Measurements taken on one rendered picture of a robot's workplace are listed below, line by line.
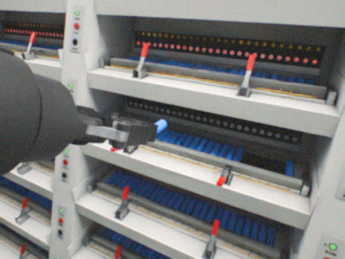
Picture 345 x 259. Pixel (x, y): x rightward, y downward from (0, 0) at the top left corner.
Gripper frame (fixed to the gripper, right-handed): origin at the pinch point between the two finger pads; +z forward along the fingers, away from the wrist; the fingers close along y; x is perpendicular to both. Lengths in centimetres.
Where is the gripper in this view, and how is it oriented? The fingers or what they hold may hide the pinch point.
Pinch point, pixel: (138, 130)
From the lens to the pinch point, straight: 37.0
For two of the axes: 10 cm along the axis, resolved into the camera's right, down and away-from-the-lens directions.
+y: -9.0, -2.2, 3.7
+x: -2.3, 9.7, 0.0
